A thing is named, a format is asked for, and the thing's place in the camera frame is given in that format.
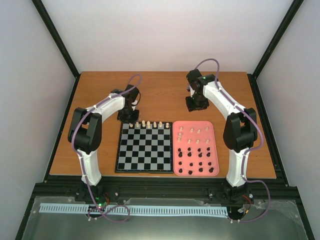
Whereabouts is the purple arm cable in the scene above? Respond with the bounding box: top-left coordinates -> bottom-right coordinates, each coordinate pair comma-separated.
71,73 -> 131,224
194,58 -> 271,224

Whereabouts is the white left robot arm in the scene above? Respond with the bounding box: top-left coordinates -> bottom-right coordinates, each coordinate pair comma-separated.
67,84 -> 140,202

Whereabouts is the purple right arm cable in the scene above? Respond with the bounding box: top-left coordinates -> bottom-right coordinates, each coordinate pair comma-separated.
194,58 -> 271,224

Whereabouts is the black aluminium frame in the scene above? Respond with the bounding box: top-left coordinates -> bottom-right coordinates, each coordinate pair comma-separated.
15,0 -> 315,240

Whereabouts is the light blue cable duct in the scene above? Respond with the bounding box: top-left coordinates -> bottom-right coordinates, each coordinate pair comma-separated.
38,203 -> 228,218

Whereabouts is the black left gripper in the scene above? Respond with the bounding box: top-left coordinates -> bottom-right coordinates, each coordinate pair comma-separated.
117,107 -> 140,125

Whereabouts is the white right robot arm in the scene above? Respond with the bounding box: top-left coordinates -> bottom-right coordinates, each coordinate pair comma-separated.
185,69 -> 258,203

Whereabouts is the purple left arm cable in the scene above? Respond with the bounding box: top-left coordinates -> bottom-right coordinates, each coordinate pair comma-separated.
71,73 -> 131,224

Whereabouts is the pink piece tray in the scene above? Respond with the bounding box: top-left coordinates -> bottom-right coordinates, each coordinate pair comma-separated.
172,121 -> 220,177

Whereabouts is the black white chessboard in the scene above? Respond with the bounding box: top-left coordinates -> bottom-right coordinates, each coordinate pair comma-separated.
115,122 -> 173,174

